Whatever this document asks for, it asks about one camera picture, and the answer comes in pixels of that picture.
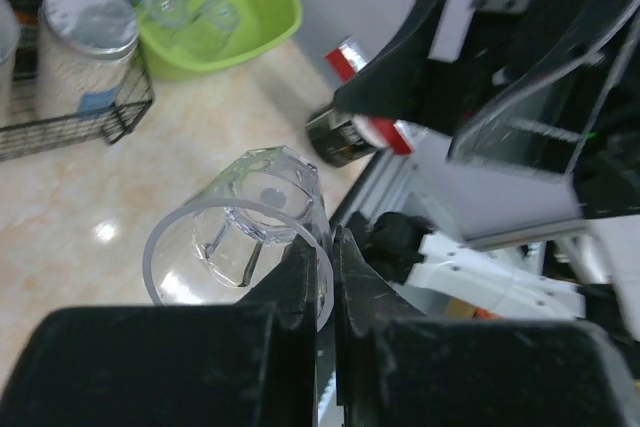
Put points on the small glass bowl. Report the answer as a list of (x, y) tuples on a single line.
[(170, 14)]

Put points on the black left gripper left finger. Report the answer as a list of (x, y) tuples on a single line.
[(251, 363)]

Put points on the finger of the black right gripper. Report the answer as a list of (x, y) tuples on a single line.
[(406, 71)]

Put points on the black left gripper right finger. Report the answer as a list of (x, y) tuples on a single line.
[(397, 367)]

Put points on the black wire rack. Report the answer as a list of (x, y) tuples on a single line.
[(27, 134)]

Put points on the green plastic tub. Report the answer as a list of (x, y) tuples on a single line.
[(264, 25)]

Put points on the dark jar at right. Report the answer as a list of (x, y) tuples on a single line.
[(335, 137)]

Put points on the upturned wine glass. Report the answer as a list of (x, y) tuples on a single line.
[(9, 40)]

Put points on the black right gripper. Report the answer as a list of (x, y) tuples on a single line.
[(560, 98)]

